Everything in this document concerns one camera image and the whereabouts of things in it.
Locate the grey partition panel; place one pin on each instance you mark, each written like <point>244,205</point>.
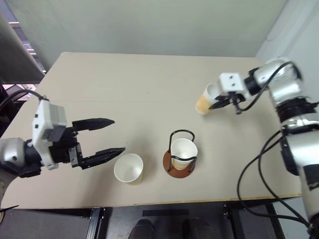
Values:
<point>17,59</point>

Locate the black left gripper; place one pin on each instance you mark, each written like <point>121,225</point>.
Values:
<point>63,149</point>

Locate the black table frame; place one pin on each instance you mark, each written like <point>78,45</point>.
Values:
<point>97,224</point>

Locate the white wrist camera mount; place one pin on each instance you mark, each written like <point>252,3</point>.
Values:
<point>230,82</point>
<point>42,119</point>

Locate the tan paper cup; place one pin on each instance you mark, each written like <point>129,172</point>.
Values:
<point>203,103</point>
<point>183,150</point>
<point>128,169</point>

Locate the black tape strip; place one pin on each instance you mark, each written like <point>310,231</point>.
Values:
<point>165,212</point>

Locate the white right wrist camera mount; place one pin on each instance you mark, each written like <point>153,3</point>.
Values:
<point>230,82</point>

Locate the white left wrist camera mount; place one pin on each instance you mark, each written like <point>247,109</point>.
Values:
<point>42,119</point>

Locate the dark furniture piece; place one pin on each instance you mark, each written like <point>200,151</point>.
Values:
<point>6,112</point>

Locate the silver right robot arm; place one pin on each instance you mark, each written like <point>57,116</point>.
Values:
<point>286,84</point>

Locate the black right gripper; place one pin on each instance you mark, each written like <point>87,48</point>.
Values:
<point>234,97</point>

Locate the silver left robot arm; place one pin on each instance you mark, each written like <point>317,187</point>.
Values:
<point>11,152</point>

